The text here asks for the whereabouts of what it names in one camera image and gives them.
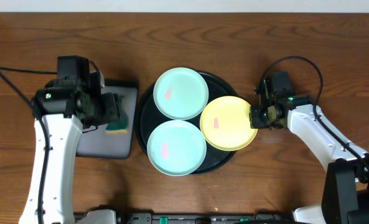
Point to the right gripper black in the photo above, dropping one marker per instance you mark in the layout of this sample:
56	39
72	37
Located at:
256	122

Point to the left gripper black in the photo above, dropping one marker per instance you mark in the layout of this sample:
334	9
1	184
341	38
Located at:
112	103

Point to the green yellow sponge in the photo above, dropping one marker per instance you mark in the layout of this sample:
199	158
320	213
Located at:
121	125

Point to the yellow plate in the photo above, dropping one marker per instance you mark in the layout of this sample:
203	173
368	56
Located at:
225	123

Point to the mint green plate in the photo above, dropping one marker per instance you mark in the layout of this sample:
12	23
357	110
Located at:
176	148
181	93

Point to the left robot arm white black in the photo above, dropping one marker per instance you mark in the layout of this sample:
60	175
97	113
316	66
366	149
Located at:
62	110

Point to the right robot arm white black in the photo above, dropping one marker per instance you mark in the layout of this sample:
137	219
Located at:
346	192

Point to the rectangular black grey tray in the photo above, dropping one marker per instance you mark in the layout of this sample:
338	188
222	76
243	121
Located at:
100	144

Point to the round black tray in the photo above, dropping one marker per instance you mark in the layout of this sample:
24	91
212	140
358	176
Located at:
148	117

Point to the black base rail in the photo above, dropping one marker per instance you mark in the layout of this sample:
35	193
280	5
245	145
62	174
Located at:
150	217

